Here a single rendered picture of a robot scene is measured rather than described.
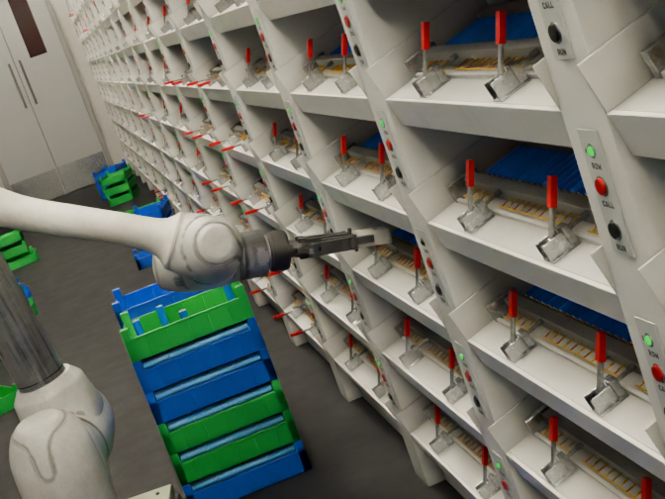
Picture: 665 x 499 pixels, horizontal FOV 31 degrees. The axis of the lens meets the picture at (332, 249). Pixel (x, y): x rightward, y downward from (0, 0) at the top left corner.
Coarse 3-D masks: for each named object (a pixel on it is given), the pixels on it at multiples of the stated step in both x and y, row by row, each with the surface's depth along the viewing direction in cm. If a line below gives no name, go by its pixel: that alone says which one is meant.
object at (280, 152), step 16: (272, 128) 310; (288, 128) 311; (256, 144) 309; (272, 144) 310; (288, 144) 304; (272, 160) 298; (288, 160) 285; (304, 160) 251; (288, 176) 283; (304, 176) 258
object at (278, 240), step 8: (272, 232) 225; (280, 232) 225; (272, 240) 223; (280, 240) 223; (288, 240) 224; (272, 248) 222; (280, 248) 223; (288, 248) 223; (296, 248) 223; (272, 256) 223; (280, 256) 223; (288, 256) 223; (296, 256) 224; (272, 264) 224; (280, 264) 224; (288, 264) 224
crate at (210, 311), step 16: (240, 288) 279; (176, 304) 297; (192, 304) 298; (208, 304) 298; (224, 304) 279; (240, 304) 280; (128, 320) 294; (144, 320) 296; (176, 320) 298; (192, 320) 278; (208, 320) 279; (224, 320) 280; (240, 320) 280; (128, 336) 276; (144, 336) 277; (160, 336) 278; (176, 336) 278; (192, 336) 279; (128, 352) 277; (144, 352) 278
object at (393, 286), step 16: (384, 224) 247; (352, 256) 246; (368, 256) 246; (400, 256) 233; (368, 272) 237; (400, 272) 225; (368, 288) 244; (384, 288) 223; (400, 288) 218; (400, 304) 217; (416, 304) 206; (432, 304) 187; (432, 320) 195; (448, 336) 192
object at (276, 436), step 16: (288, 416) 286; (272, 432) 286; (288, 432) 286; (224, 448) 284; (240, 448) 285; (256, 448) 286; (272, 448) 286; (176, 464) 283; (192, 464) 284; (208, 464) 284; (224, 464) 285; (192, 480) 284
